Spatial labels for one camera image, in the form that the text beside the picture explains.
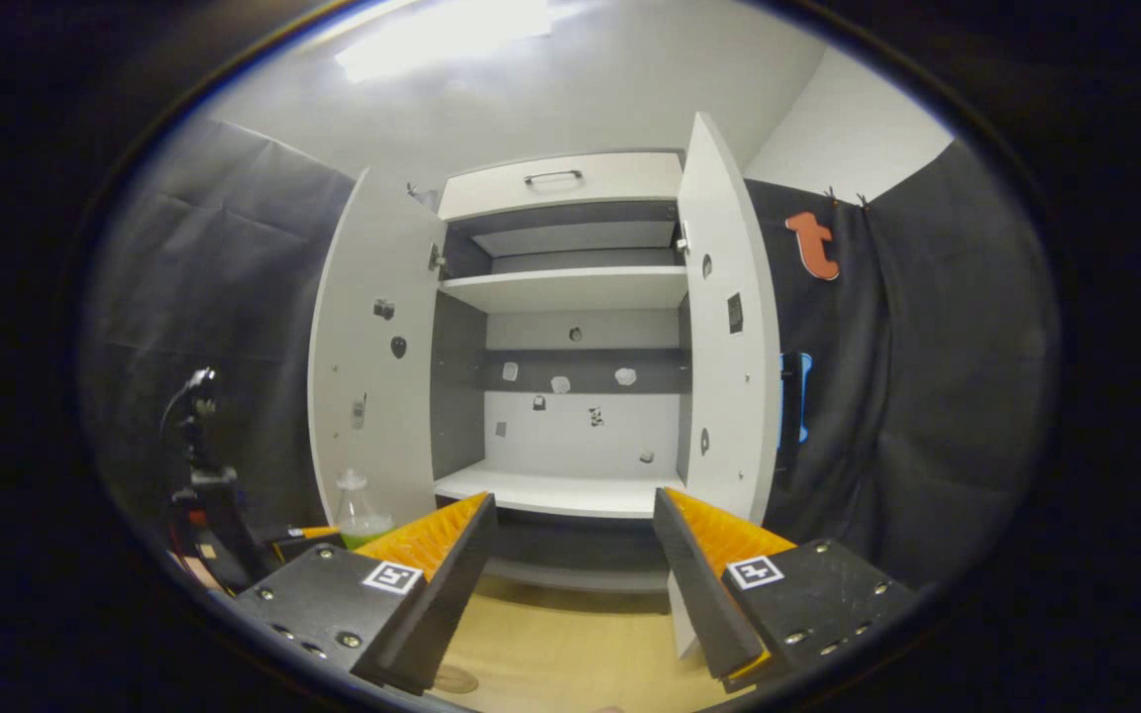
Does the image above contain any white cabinet door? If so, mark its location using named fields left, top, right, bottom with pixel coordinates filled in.
left=668, top=112, right=781, bottom=660
left=308, top=168, right=448, bottom=536

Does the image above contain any white cabinet drawer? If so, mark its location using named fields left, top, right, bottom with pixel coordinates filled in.
left=437, top=151, right=685, bottom=221

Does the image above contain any black backdrop cloth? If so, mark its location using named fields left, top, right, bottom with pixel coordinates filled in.
left=75, top=117, right=1062, bottom=595

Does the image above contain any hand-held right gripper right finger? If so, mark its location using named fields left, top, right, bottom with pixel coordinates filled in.
left=652, top=485, right=918, bottom=694

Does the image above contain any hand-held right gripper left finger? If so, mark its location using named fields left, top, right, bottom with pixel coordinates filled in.
left=234, top=492, right=499, bottom=696

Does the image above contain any green label plastic bottle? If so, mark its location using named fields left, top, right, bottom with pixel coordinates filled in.
left=336, top=468, right=395, bottom=551

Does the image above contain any white and grey cabinet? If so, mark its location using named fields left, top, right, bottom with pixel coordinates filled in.
left=308, top=112, right=781, bottom=660

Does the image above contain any white inner cabinet shelf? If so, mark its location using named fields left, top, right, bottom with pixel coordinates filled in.
left=439, top=265, right=688, bottom=316

